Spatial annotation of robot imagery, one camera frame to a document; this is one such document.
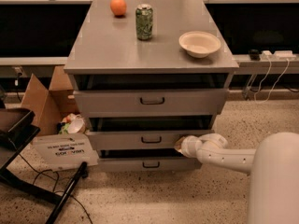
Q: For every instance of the white cup in box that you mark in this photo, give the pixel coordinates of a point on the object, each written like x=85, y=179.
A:
x=77, y=126

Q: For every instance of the grey drawer cabinet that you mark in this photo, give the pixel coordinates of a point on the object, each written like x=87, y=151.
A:
x=107, y=56

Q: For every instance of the grey bottom drawer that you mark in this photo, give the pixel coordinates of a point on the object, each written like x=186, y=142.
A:
x=163, y=159

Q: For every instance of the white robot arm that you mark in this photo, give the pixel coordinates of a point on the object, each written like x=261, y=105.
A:
x=273, y=168

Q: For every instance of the white paper bowl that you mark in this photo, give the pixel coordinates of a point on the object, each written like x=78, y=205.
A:
x=199, y=44

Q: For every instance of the white power strip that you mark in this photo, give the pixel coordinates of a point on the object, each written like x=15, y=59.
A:
x=279, y=55

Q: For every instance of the padded gripper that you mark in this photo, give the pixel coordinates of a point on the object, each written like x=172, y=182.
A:
x=189, y=145

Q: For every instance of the green soda can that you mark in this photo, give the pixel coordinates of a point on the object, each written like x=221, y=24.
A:
x=144, y=21

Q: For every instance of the orange fruit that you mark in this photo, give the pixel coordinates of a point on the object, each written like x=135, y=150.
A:
x=118, y=7

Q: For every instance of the grey drawer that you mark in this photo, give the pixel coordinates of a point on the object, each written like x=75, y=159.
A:
x=147, y=103
x=163, y=159
x=145, y=132

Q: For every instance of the brown cardboard box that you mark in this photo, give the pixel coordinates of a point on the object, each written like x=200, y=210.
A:
x=55, y=108

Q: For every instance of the black adapter on ledge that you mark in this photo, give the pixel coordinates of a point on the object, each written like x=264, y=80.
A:
x=254, y=54

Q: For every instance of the grey top drawer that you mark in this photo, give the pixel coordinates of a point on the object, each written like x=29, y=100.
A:
x=147, y=103

